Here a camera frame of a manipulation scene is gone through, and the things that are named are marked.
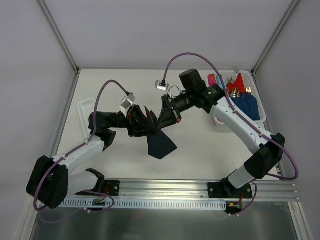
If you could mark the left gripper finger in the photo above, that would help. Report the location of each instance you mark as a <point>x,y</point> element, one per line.
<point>138,133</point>
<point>147,124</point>

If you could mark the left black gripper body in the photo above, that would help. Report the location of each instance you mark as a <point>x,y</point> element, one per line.
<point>132,122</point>

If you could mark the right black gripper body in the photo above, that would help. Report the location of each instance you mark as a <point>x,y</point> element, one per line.
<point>170,108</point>

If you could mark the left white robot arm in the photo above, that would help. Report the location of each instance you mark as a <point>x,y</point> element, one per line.
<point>102,135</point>

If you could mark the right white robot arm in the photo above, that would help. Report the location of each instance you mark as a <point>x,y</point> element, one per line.
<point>266,148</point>

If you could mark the pink rolled napkin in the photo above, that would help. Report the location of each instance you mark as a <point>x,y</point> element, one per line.
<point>211,78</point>

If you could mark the cyan rolled napkin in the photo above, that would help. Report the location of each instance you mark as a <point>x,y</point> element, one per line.
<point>219,81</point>

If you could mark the red rolled napkin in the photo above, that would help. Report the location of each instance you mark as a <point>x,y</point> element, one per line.
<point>238,84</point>

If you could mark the small white utensil tray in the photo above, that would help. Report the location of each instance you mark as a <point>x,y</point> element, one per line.
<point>85,108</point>

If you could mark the large white basket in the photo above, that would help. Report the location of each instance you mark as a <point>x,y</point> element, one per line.
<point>250,88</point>

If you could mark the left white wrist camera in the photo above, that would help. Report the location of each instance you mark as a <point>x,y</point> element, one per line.
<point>126,103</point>

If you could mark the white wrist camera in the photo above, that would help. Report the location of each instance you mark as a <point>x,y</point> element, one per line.
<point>162,85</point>
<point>126,103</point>

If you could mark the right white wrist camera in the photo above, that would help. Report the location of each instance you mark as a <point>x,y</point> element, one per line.
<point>162,85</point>

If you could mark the aluminium mounting rail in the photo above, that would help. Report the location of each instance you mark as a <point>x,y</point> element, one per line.
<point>175,187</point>

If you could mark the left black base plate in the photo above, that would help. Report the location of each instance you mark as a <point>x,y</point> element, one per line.
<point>109,187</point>

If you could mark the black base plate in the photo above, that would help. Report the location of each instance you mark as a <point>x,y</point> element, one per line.
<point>219,190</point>
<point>109,187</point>

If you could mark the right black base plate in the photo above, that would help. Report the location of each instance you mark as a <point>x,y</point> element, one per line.
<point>219,190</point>

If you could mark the white slotted cable duct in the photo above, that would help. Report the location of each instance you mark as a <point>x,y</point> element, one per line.
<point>157,204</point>

